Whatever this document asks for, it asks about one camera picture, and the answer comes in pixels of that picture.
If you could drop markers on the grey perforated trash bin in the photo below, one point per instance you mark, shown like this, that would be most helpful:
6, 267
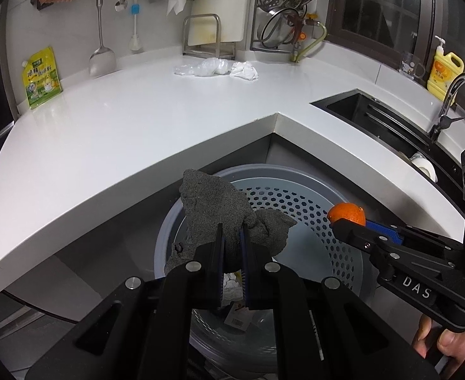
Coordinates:
311, 213

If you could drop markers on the white brush with blue band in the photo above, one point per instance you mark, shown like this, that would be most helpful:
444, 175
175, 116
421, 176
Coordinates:
135, 10

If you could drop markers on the clear plastic bag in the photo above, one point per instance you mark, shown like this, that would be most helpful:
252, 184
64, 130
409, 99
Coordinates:
204, 67

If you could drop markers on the gas valve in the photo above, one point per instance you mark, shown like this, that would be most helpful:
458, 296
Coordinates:
301, 27

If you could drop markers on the orange fruit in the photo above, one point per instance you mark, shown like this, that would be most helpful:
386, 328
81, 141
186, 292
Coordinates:
347, 213

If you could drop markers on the pink printed paper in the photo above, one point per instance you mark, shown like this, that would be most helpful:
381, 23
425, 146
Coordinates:
237, 316

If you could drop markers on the yellow spout pouch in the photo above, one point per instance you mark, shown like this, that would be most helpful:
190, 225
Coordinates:
42, 79

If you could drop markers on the person's right hand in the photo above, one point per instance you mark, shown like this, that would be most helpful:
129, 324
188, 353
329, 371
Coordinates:
450, 342

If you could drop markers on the white cup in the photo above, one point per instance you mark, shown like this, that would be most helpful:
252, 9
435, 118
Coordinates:
424, 166

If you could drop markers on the yellow dish soap bottle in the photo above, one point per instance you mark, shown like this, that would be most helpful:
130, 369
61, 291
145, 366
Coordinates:
446, 71

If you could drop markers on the metal spatula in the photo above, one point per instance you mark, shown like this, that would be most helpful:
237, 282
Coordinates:
102, 61

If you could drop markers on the grey cloth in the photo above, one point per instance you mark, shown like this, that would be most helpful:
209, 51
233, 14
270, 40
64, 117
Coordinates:
212, 206

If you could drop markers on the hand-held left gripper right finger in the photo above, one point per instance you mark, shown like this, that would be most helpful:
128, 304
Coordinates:
245, 277

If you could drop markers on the white cutting board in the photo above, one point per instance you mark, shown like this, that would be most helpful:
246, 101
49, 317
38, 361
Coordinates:
224, 4

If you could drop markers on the metal faucet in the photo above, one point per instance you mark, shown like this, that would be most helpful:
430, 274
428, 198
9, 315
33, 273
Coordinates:
454, 87

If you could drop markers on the dark framed window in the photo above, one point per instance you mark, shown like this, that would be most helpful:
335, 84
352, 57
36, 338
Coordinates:
382, 8

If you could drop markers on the glass mug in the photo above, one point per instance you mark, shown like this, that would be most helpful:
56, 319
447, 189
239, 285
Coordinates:
410, 67

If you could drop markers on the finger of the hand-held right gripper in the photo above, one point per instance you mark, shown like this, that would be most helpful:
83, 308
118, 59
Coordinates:
355, 235
386, 232

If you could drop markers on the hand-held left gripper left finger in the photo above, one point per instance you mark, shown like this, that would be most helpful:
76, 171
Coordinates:
219, 273

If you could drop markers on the black sink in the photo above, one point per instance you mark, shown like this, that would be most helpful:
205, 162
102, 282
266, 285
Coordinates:
378, 126

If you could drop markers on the metal cutting board rack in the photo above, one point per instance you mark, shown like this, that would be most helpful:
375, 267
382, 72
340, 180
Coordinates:
218, 35

